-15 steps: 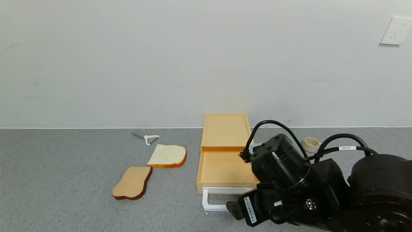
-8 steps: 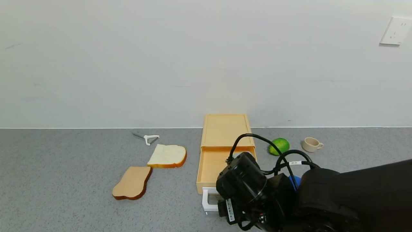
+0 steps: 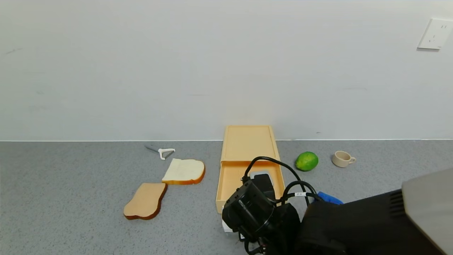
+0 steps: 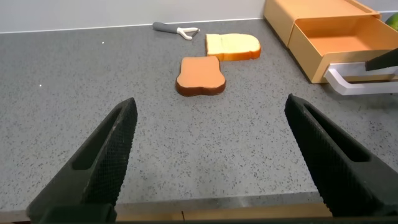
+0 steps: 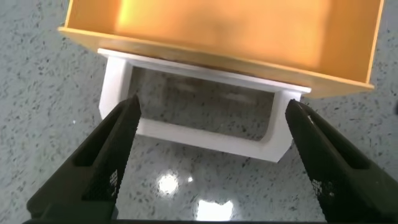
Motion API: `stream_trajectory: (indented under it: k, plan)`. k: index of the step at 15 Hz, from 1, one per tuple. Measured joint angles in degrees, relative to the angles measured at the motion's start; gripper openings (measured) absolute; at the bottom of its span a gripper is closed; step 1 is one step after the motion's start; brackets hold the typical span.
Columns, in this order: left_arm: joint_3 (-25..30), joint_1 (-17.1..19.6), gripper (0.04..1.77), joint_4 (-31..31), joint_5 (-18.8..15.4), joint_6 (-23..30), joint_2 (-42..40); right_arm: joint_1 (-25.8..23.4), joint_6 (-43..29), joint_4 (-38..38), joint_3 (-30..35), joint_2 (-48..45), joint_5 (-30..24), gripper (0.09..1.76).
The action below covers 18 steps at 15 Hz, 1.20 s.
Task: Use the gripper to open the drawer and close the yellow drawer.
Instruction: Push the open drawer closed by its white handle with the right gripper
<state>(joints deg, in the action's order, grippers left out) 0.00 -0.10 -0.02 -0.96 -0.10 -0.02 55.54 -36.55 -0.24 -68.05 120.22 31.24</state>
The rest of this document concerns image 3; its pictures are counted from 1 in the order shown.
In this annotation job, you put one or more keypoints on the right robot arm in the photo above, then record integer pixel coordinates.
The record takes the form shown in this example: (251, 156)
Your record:
(371, 223)

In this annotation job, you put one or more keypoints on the blue cloth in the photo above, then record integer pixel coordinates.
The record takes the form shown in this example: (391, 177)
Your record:
(329, 198)

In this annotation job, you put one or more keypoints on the brown toast bread slice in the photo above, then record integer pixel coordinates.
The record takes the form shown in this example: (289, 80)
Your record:
(145, 201)

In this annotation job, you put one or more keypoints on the white toast bread slice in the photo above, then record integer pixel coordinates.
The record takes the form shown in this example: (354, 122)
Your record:
(184, 170)

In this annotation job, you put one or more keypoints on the beige cup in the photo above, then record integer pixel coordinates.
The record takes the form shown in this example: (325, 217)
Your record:
(341, 158)

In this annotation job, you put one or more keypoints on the green lime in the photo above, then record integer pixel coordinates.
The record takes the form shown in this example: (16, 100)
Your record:
(306, 161)

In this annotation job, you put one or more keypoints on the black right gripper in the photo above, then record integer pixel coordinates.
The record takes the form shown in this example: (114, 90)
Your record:
(227, 226)

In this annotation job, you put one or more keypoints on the white wall socket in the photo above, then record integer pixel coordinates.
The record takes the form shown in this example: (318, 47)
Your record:
(434, 33)

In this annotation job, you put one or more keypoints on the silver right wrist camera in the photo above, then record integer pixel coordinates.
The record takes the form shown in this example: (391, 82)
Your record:
(261, 176)

